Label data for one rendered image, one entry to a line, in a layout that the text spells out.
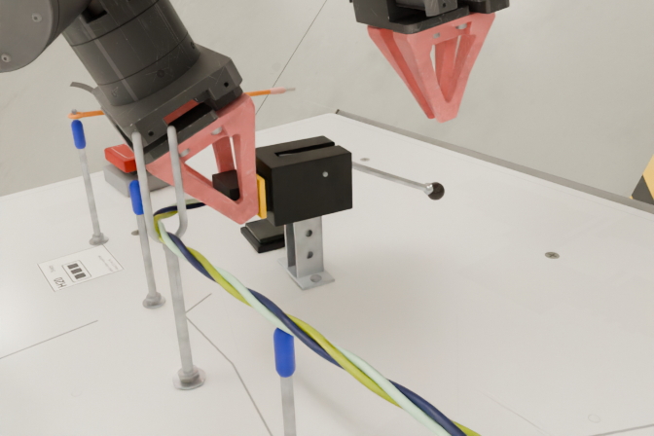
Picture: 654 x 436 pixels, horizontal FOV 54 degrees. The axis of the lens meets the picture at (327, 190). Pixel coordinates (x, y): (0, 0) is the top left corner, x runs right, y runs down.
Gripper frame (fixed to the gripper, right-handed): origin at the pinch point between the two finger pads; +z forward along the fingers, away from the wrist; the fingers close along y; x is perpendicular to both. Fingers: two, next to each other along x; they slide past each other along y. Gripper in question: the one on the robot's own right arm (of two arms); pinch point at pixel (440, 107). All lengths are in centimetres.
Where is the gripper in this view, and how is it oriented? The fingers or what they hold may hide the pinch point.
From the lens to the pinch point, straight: 46.2
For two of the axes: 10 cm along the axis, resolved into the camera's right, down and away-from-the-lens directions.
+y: 4.5, 3.3, -8.3
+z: 2.0, 8.7, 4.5
